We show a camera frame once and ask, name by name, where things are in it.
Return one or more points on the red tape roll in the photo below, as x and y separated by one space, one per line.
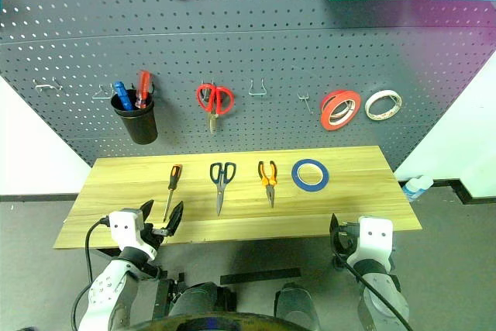
327 119

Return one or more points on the black curved rim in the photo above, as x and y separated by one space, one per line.
217 323

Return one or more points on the dark grey rounded shape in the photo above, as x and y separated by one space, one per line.
296 304
201 300

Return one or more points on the black plastic cup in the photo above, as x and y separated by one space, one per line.
139 125

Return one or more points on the white tape roll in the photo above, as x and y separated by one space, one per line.
372 115

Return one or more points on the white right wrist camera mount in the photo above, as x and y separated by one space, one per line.
372 242

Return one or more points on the blue tape roll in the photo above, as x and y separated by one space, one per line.
298 183

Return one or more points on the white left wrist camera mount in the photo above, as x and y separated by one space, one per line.
124 230

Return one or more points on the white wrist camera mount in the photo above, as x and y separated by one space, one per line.
124 230
372 242

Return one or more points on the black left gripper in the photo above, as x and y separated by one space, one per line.
153 238

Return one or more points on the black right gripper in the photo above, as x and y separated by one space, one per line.
346 236

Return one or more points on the black flat strip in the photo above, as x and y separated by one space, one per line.
259 276

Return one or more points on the grey metal pegboard wall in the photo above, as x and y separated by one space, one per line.
232 36

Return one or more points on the silver pegboard hook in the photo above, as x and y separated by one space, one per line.
306 103
101 95
46 86
256 94

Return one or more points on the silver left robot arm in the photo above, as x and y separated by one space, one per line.
108 288

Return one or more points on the black metal frame bracket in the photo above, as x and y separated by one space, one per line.
164 296

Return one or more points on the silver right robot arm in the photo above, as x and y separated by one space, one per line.
381 300

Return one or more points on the clear plastic bottle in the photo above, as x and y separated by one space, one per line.
416 187

